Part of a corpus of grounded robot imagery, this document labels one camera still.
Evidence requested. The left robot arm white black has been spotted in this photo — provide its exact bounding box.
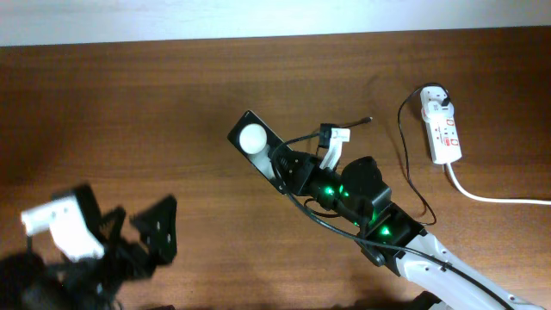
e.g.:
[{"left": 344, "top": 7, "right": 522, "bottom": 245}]
[{"left": 1, "top": 195, "right": 177, "bottom": 309}]

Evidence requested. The white power strip cord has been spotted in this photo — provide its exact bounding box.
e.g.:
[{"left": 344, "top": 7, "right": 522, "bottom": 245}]
[{"left": 444, "top": 162, "right": 551, "bottom": 206}]

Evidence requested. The black charger cable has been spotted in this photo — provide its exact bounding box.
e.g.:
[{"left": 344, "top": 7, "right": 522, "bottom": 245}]
[{"left": 339, "top": 82, "right": 452, "bottom": 226}]

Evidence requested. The black Galaxy flip phone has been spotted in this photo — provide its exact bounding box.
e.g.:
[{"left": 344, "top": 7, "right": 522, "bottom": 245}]
[{"left": 226, "top": 110, "right": 287, "bottom": 195}]

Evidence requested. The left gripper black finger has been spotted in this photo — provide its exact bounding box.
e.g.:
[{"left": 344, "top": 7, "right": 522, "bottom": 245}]
[
  {"left": 131, "top": 195, "right": 177, "bottom": 265},
  {"left": 101, "top": 206, "right": 127, "bottom": 245}
]

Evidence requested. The white power strip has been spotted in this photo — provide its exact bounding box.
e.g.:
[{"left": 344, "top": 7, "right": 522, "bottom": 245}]
[{"left": 423, "top": 116, "right": 461, "bottom": 164}]

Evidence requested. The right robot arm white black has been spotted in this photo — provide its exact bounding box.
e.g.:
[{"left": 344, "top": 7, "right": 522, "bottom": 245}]
[{"left": 273, "top": 150, "right": 536, "bottom": 309}]

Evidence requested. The white USB charger plug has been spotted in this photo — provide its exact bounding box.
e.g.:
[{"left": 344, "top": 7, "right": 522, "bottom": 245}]
[{"left": 420, "top": 86, "right": 455, "bottom": 122}]

